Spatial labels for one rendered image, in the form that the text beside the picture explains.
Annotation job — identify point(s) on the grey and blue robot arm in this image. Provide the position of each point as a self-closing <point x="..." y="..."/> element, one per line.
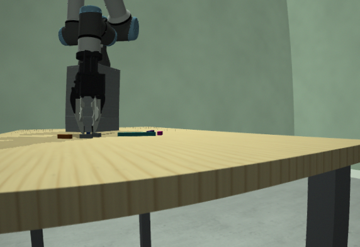
<point x="90" y="30"/>

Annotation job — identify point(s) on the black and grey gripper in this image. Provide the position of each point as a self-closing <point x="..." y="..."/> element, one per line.
<point x="91" y="85"/>

